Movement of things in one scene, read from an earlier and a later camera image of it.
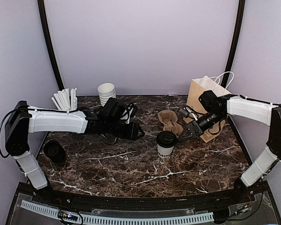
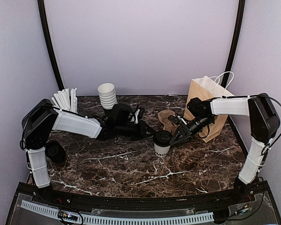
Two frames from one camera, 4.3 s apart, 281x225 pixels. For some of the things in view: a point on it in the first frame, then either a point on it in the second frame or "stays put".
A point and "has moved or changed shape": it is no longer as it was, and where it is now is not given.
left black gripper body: (114, 129) stays put
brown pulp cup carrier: (169, 118) stays put
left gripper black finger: (136, 131) -> (146, 131)
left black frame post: (45, 24) stays put
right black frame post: (241, 6) stays put
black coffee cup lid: (166, 138) has moved or changed shape
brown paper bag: (211, 123) stays put
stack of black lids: (55, 151) stays put
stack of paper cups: (106, 91) stays put
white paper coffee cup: (165, 153) has moved or changed shape
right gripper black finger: (193, 130) -> (181, 135)
